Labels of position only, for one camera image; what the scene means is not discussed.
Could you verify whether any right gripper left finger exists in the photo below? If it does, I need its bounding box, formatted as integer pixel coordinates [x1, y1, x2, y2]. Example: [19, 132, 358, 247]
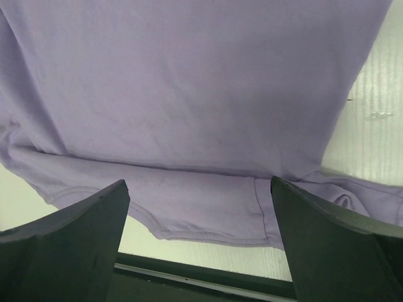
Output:
[1, 180, 129, 301]

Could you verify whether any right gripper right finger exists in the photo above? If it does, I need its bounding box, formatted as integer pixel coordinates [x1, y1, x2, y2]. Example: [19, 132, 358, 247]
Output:
[271, 177, 402, 301]

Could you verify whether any purple t-shirt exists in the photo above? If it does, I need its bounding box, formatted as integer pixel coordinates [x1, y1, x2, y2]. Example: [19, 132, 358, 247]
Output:
[1, 1, 402, 248]

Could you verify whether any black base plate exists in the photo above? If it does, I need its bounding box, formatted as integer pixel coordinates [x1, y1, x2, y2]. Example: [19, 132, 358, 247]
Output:
[115, 253, 297, 301]

